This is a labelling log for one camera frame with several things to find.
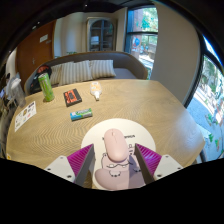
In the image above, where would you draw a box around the white sticker sheet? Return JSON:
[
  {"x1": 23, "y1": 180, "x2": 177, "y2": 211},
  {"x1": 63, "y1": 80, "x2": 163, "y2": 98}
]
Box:
[{"x1": 13, "y1": 100, "x2": 37, "y2": 133}]

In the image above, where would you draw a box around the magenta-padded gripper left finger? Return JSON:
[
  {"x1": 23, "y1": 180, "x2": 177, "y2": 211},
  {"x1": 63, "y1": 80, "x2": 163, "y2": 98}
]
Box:
[{"x1": 44, "y1": 143, "x2": 97, "y2": 187}]

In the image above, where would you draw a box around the pink computer mouse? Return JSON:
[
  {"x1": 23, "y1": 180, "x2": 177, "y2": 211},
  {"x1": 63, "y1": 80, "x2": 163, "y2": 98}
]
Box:
[{"x1": 103, "y1": 128, "x2": 130, "y2": 163}]

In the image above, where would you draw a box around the black framed window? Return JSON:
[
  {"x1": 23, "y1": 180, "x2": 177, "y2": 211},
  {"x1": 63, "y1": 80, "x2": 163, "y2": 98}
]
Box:
[{"x1": 124, "y1": 6, "x2": 159, "y2": 79}]

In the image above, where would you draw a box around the brown wooden door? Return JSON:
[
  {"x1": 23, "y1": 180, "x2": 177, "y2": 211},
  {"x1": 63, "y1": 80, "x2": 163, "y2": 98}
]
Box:
[{"x1": 14, "y1": 19, "x2": 57, "y2": 88}]

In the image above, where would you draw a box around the black backpack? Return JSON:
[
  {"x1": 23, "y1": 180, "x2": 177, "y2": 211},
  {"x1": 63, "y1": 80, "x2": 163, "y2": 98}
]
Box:
[{"x1": 29, "y1": 64, "x2": 53, "y2": 94}]

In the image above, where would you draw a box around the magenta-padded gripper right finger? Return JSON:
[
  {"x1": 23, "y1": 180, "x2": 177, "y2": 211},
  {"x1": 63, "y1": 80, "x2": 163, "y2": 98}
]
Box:
[{"x1": 133, "y1": 143, "x2": 184, "y2": 185}]

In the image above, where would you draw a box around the round white mouse pad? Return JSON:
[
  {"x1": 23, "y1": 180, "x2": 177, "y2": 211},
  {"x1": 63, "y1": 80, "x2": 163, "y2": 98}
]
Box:
[{"x1": 80, "y1": 118, "x2": 157, "y2": 192}]

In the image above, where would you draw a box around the small green blue pack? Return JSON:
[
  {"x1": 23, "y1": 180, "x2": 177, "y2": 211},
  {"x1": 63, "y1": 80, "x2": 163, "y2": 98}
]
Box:
[{"x1": 69, "y1": 107, "x2": 94, "y2": 122}]

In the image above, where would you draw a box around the large side window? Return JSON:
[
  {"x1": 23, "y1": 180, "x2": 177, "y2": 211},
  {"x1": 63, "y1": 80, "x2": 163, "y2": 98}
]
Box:
[{"x1": 186, "y1": 33, "x2": 224, "y2": 164}]

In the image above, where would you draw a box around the green drink can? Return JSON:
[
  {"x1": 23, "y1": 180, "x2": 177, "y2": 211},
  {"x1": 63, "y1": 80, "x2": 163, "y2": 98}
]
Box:
[{"x1": 37, "y1": 72, "x2": 56, "y2": 103}]

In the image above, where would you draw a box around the grey curved sofa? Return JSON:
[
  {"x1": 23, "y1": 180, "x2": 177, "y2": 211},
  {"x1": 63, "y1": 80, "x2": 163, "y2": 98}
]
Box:
[{"x1": 23, "y1": 50, "x2": 149, "y2": 96}]

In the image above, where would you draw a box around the arched glass cabinet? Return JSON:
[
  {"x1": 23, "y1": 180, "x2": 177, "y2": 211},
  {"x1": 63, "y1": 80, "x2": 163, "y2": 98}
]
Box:
[{"x1": 85, "y1": 17, "x2": 118, "y2": 53}]

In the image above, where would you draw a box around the white tube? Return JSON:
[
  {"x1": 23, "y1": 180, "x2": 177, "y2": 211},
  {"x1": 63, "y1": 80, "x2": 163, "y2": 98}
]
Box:
[{"x1": 89, "y1": 81, "x2": 103, "y2": 102}]

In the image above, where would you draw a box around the striped cushion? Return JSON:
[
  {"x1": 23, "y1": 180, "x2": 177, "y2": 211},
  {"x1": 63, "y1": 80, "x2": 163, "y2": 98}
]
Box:
[
  {"x1": 49, "y1": 63, "x2": 63, "y2": 86},
  {"x1": 58, "y1": 59, "x2": 94, "y2": 86},
  {"x1": 89, "y1": 59, "x2": 117, "y2": 80}
]

